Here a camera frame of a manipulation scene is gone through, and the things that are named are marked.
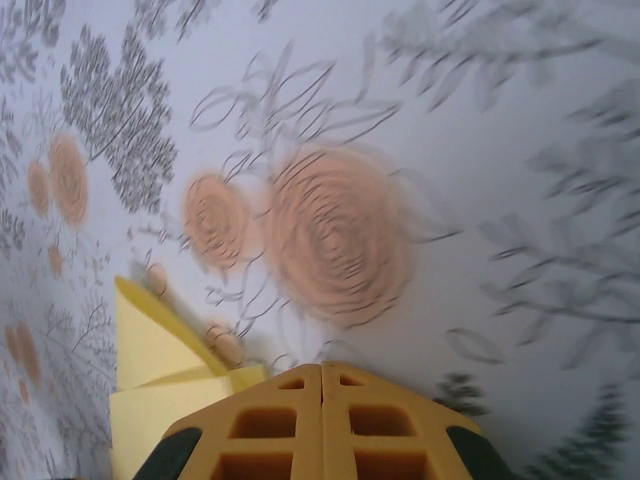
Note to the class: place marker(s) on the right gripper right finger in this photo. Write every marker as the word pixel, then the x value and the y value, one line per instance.
pixel 390 435

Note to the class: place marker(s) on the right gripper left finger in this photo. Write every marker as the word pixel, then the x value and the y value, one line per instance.
pixel 260 435

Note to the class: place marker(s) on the yellow cloth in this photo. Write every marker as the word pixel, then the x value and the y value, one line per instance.
pixel 150 350

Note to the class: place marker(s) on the floral patterned tablecloth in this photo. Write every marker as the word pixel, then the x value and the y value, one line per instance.
pixel 450 150

